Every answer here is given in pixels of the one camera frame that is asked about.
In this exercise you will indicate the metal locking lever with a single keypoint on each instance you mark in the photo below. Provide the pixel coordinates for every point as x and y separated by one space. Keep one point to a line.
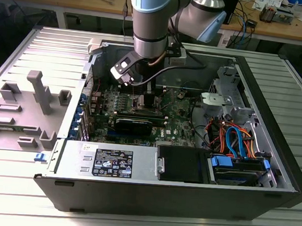
134 90

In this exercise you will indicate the silver CPU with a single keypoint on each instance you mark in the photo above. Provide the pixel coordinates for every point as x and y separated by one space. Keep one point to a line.
141 101

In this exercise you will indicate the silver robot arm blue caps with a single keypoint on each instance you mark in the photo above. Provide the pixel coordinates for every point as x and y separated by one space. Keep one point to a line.
150 18

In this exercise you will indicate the black RAM slot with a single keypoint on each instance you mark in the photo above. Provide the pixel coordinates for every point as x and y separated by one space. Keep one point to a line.
139 91
140 114
159 122

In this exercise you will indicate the CPU socket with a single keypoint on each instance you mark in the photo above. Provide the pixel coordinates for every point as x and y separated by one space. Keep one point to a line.
147 110

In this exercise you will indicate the blue expansion slot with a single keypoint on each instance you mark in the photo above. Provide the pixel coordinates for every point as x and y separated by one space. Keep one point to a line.
111 135

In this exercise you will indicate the silver coin battery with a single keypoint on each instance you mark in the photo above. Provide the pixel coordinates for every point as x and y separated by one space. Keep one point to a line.
180 96

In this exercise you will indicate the black graphics card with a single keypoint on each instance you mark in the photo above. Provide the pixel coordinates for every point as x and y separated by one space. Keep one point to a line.
132 128

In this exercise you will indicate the green motherboard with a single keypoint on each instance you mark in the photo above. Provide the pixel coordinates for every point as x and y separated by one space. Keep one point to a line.
176 120

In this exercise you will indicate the blue card retainer clip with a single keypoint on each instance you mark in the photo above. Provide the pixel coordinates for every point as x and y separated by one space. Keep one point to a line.
79 110
75 122
72 134
83 98

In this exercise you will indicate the silver metal drive cage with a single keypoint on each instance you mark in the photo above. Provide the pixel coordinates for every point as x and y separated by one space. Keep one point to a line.
227 74

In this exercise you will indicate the wooden desk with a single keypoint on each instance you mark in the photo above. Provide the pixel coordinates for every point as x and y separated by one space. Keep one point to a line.
71 0

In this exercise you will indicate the silver power supply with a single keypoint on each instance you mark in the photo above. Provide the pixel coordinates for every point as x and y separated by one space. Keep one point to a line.
71 156

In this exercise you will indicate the black PC case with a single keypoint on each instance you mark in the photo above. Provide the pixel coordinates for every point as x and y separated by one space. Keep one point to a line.
159 200

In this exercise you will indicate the blue plastic clip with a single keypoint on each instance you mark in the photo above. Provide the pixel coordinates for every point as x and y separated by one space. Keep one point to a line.
39 158

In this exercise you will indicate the small copper transformer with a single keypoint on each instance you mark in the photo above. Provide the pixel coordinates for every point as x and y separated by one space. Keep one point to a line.
268 13

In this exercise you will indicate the grey parts rack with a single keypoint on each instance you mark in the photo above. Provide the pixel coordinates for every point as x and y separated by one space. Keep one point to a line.
9 122

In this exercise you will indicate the hard disk in blue carrier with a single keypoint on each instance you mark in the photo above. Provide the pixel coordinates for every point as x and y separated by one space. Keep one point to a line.
236 174

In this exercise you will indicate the white printed card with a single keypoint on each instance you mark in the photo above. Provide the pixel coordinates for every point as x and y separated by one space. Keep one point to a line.
269 3

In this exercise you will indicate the grey desk device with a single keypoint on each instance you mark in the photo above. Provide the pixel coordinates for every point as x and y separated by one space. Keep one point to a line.
284 16

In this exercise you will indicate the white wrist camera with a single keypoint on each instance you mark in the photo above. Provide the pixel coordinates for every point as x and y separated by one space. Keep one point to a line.
123 65

